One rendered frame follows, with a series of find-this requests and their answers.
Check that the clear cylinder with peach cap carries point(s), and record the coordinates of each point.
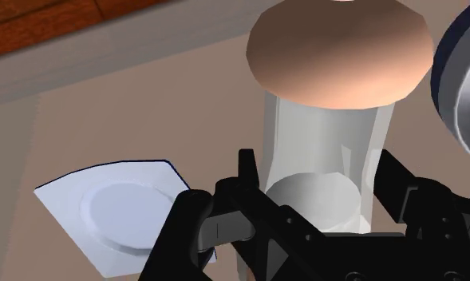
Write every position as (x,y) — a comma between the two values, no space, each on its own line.
(335,58)

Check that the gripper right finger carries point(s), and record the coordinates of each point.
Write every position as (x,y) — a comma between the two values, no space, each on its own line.
(425,202)

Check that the white plate with dark rim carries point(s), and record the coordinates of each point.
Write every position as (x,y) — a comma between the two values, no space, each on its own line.
(122,218)

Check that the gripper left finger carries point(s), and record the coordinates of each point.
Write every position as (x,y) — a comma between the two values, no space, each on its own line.
(188,233)

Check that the dark blue grey bowl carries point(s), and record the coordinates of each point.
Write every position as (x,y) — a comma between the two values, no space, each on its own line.
(450,81)

